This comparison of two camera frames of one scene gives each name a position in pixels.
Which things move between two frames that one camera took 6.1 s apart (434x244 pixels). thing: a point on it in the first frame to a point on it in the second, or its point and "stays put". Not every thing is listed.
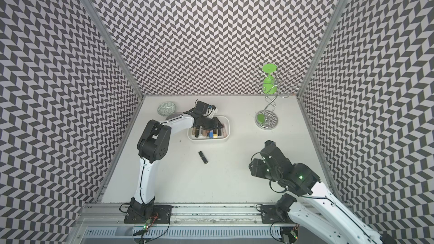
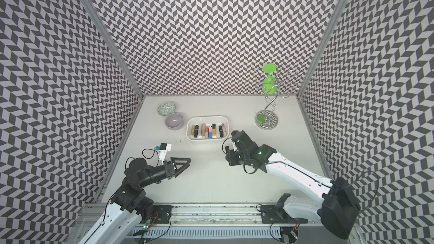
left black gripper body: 208,123 to 162,171
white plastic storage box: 196,134 stays put
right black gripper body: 262,170 to 238,158
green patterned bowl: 166,108 stays put
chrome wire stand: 267,119 stays put
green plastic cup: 269,83 stays put
